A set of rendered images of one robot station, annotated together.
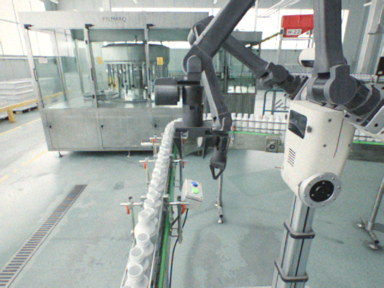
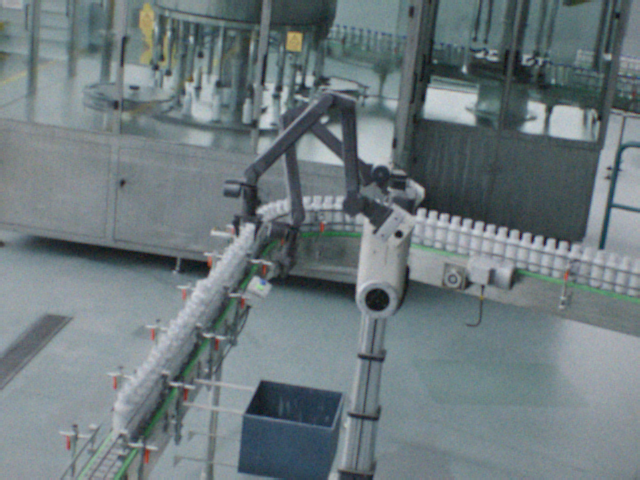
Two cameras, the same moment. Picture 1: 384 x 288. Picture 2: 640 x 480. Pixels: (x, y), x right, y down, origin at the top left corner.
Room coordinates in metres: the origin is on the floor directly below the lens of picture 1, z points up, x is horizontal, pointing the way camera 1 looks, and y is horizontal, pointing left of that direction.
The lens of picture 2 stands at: (-3.59, -0.89, 2.75)
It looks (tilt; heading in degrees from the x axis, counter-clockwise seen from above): 17 degrees down; 8
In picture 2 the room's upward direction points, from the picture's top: 6 degrees clockwise
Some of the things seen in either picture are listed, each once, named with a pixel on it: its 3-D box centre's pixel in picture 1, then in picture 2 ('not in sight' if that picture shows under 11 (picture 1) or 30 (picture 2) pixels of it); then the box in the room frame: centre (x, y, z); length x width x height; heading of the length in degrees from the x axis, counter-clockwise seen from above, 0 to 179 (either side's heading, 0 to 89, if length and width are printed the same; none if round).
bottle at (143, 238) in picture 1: (144, 257); (197, 316); (0.56, 0.14, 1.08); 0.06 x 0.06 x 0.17
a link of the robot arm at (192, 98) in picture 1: (190, 95); (249, 192); (0.61, 0.00, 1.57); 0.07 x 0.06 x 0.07; 94
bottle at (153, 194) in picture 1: (154, 210); (211, 295); (0.80, 0.15, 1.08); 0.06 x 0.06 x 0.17
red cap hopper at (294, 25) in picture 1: (291, 70); not in sight; (7.06, -2.89, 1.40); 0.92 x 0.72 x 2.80; 74
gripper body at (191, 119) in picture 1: (192, 117); (249, 209); (0.61, 0.00, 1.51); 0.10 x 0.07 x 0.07; 91
